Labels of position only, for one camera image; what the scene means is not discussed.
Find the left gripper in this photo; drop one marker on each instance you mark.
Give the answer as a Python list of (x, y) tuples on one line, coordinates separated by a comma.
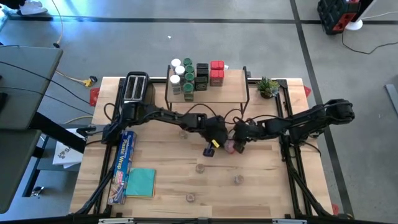
[(216, 129)]

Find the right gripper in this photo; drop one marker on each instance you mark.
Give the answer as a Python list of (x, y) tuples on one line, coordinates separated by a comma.
[(248, 132)]

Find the red-lid paprika tin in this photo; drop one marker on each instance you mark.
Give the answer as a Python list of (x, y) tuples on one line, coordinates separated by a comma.
[(229, 146), (216, 77), (217, 64)]

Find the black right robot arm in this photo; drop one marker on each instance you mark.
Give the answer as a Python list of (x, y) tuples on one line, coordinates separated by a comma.
[(311, 121)]

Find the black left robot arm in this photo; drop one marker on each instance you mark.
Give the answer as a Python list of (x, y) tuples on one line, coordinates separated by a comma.
[(174, 118)]

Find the small potted succulent plant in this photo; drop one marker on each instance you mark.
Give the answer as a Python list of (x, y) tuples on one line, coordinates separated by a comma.
[(267, 87)]

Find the blue plastic wrap box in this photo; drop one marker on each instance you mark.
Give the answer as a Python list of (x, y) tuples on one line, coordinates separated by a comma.
[(122, 165)]

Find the black two-slot toaster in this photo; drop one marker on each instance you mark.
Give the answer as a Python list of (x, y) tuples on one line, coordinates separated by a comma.
[(135, 87)]

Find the yellow power plug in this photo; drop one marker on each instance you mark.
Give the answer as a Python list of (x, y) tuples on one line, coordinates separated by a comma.
[(87, 82)]

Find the white printed paper box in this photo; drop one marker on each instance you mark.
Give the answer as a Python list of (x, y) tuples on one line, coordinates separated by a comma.
[(66, 155)]

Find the black diagonal desk beam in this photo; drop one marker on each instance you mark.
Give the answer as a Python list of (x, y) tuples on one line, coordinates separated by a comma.
[(59, 132)]

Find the black red tool case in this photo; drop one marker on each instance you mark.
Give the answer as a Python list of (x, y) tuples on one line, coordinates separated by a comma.
[(335, 14)]

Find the grey metal bar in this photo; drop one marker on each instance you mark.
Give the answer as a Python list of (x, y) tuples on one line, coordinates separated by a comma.
[(392, 96)]

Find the white stand base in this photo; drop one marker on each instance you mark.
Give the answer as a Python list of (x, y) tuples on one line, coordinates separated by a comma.
[(354, 25)]

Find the small metal clip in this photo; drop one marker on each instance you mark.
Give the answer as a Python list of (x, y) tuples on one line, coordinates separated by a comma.
[(37, 191)]

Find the grey desk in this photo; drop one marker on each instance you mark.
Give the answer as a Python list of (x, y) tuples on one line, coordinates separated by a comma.
[(25, 93)]

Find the person's foot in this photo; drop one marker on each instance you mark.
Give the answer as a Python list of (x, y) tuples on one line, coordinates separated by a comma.
[(32, 7)]

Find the wooden shelf black frame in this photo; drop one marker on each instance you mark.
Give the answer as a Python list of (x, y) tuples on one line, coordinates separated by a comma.
[(230, 90)]

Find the red corner bracket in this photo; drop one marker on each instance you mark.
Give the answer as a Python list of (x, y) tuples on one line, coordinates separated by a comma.
[(94, 96), (307, 91), (335, 209)]

